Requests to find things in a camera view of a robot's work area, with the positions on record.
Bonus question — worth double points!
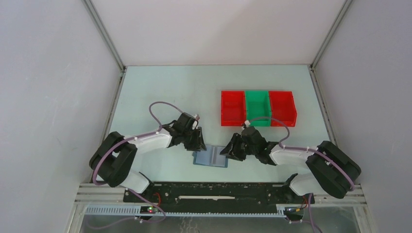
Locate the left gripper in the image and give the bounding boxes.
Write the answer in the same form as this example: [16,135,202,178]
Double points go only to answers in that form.
[181,127,206,152]

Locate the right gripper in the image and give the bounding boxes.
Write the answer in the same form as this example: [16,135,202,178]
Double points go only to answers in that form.
[220,133,258,162]

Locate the blue leather card holder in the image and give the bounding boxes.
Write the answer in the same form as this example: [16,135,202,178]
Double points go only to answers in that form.
[192,145,228,168]

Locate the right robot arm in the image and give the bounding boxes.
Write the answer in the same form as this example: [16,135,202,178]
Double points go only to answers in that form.
[220,126,361,203]

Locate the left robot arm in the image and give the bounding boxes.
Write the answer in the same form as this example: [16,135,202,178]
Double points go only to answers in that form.
[89,112,206,202]

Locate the left red bin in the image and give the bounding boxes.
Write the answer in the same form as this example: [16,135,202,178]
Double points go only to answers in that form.
[221,90,246,126]

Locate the red bin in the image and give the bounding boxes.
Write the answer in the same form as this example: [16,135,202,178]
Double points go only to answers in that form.
[221,90,246,126]
[268,91,297,127]

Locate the green bin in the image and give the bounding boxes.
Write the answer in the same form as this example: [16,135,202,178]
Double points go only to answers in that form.
[245,90,272,127]

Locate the right red bin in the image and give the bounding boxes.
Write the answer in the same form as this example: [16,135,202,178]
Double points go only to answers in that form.
[268,91,297,127]

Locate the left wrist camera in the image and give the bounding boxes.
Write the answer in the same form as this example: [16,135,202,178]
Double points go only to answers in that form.
[191,114,200,121]

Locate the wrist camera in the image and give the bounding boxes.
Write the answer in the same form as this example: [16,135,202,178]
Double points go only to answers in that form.
[243,120,251,128]
[191,114,200,121]

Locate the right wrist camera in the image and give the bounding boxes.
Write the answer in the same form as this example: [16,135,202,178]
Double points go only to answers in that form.
[243,120,251,128]

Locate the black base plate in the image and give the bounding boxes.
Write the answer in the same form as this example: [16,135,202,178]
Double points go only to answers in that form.
[123,182,315,213]

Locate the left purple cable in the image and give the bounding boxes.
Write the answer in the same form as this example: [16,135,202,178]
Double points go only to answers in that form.
[92,101,184,187]

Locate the purple cable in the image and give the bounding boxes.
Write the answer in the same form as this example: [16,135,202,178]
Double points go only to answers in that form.
[248,116,356,192]
[92,101,184,187]

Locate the slotted cable duct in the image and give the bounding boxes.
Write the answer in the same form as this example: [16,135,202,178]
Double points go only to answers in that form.
[85,205,292,217]

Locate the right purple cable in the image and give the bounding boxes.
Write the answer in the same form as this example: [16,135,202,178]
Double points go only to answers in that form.
[248,116,356,192]

